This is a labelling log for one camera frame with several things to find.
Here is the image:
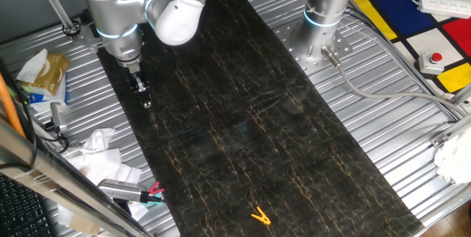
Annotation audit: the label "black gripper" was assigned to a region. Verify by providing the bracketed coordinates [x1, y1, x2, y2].
[126, 68, 153, 110]

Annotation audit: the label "white tissue sheet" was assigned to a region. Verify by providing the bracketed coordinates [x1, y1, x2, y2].
[15, 48, 49, 84]

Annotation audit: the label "black keyboard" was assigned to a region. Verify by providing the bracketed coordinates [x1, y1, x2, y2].
[0, 173, 54, 237]

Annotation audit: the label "silver aluminium frame beam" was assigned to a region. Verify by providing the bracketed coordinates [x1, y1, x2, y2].
[0, 117, 152, 237]

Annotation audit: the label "crumpled white tissue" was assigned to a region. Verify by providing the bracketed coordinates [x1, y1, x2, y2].
[79, 127, 117, 154]

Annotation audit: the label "black hub cable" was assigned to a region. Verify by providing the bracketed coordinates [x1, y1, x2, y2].
[139, 191, 176, 207]

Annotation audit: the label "silver frame bracket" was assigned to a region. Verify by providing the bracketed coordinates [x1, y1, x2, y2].
[429, 113, 471, 149]

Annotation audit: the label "orange clothespin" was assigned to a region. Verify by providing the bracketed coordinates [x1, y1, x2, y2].
[250, 206, 272, 226]

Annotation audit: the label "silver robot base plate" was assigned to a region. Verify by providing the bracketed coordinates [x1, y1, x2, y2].
[274, 18, 354, 76]

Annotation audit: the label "thick grey robot cable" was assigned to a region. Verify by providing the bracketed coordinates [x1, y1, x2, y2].
[320, 44, 470, 119]

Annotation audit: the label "white power strip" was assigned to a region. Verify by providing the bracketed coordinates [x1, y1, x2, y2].
[418, 0, 471, 20]

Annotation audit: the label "black camera cable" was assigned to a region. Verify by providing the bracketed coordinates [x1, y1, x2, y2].
[38, 121, 71, 154]

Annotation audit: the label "silver depth camera on mount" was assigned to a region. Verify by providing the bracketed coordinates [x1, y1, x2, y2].
[49, 101, 69, 134]

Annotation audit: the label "colourful Mondrian pattern mat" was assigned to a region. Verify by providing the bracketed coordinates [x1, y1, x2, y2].
[349, 0, 471, 94]

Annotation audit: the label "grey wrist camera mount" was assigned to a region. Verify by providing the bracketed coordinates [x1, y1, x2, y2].
[78, 23, 110, 54]

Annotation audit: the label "grey ribbed hub device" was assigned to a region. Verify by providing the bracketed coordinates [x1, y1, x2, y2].
[96, 178, 149, 204]

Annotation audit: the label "orange tube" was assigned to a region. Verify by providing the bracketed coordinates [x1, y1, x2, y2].
[0, 73, 26, 139]

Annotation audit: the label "silver stand pole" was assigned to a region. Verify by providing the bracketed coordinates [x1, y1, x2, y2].
[30, 0, 82, 43]

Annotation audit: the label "white blue tissue pack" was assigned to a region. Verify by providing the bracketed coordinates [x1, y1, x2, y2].
[28, 77, 69, 113]

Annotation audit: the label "white paper sheets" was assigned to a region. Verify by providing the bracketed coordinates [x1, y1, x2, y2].
[57, 147, 149, 227]

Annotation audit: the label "teal clothespin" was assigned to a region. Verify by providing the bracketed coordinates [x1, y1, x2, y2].
[142, 188, 166, 207]

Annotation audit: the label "yellow tissue box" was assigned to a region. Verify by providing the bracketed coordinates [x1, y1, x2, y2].
[31, 52, 71, 97]

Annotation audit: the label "black marble pattern mat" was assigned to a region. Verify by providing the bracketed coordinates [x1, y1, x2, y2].
[79, 0, 425, 237]

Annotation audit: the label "white crumpled bag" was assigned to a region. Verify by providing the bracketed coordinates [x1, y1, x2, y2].
[433, 126, 471, 185]

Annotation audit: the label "grey emergency stop button box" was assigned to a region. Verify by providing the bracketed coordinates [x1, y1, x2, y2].
[417, 52, 447, 77]

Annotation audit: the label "red clothespin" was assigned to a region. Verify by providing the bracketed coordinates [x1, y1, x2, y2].
[146, 180, 166, 196]

